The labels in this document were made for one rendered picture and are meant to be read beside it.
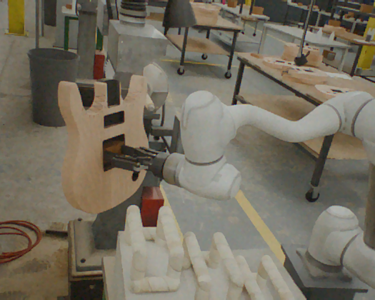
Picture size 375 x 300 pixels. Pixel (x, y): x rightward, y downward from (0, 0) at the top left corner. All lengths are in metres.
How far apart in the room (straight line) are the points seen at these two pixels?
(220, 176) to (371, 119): 0.51
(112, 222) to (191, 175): 1.31
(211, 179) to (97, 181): 0.38
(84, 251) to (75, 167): 1.26
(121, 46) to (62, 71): 3.01
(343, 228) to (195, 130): 0.95
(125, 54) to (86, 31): 3.79
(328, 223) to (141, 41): 1.00
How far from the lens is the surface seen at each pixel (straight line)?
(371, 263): 1.71
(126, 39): 1.54
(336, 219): 1.81
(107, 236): 2.41
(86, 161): 1.24
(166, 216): 1.07
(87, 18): 5.30
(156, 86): 1.90
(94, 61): 5.39
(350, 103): 1.41
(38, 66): 4.55
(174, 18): 1.65
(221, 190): 1.09
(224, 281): 1.21
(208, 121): 1.01
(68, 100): 1.17
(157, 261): 1.10
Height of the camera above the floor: 1.79
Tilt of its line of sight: 23 degrees down
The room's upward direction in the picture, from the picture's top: 10 degrees clockwise
